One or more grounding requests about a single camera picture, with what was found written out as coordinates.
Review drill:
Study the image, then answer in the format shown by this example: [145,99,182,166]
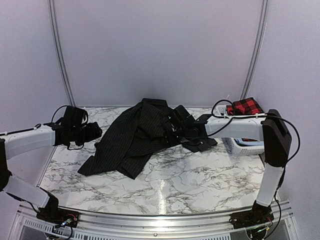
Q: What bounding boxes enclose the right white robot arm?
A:
[167,102,292,228]

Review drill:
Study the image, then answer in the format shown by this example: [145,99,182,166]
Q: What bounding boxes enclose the right aluminium frame post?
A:
[239,0,270,100]

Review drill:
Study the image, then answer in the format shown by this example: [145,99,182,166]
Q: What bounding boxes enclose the white plastic laundry basket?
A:
[214,104,266,156]

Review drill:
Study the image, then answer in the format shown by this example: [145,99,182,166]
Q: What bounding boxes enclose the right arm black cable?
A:
[208,99,301,218]

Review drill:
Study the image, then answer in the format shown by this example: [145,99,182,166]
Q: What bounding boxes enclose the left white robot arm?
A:
[0,105,103,223]

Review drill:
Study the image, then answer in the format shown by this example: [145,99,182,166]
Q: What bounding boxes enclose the black pinstriped long sleeve shirt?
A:
[77,98,218,180]

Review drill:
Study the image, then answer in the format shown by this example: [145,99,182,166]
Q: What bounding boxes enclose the aluminium frame post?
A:
[47,0,76,107]
[239,0,270,100]

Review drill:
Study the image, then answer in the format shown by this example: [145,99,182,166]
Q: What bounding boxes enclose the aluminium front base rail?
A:
[8,200,301,240]

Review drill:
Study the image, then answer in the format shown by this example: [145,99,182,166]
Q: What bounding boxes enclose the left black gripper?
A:
[71,121,102,147]

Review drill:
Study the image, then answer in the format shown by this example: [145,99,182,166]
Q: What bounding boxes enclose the light blue shirt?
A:
[234,138,264,147]

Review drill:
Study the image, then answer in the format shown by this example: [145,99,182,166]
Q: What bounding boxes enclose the red black plaid shirt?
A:
[226,97,264,116]

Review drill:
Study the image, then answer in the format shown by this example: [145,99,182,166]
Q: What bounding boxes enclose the left aluminium frame post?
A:
[47,0,76,107]

